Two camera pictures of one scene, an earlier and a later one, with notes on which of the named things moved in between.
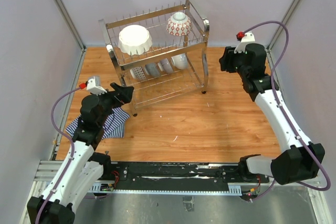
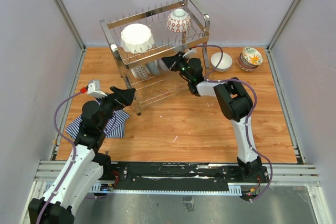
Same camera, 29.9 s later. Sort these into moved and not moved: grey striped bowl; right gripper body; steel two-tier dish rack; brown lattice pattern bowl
Moved: right gripper body
Not moved: brown lattice pattern bowl; grey striped bowl; steel two-tier dish rack
